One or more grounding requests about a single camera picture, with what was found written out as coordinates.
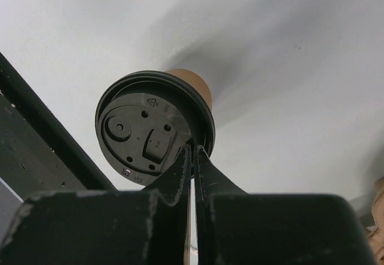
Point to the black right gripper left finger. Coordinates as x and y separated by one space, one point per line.
168 223

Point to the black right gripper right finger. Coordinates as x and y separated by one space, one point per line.
208 180

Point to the brown paper cup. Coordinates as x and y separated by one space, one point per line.
192 89

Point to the brown cardboard cup carrier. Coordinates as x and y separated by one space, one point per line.
375 236

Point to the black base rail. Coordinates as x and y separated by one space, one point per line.
37 152

